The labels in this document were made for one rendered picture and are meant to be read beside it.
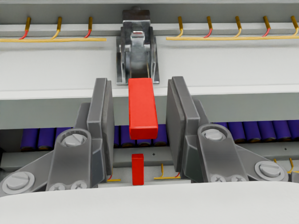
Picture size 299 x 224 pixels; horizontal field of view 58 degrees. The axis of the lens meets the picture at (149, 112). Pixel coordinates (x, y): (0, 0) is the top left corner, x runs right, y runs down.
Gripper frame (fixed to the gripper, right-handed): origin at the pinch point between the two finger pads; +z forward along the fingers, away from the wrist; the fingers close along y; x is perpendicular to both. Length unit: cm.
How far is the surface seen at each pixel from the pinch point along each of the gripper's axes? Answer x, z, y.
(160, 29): 1.9, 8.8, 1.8
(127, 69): 0.0, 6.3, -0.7
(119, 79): -0.4, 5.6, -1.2
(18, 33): 1.7, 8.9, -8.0
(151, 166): -17.0, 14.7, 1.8
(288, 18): 2.4, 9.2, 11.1
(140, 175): -12.9, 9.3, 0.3
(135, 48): 1.7, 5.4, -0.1
